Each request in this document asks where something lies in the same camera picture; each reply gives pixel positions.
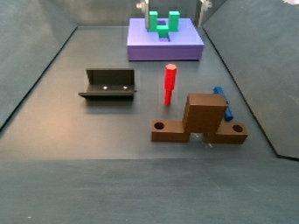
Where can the brown T-shaped block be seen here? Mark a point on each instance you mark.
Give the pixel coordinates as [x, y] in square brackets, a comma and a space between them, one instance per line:
[203, 117]

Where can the purple base board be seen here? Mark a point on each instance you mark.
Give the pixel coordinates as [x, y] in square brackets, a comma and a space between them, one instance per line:
[183, 45]

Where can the red hexagonal peg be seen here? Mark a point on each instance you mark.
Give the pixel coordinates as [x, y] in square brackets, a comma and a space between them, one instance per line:
[170, 76]

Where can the blue cylindrical peg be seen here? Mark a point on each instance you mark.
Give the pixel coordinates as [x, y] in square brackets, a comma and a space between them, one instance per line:
[229, 116]

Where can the black angle bracket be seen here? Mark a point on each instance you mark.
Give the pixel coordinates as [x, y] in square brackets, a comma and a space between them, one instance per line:
[110, 82]

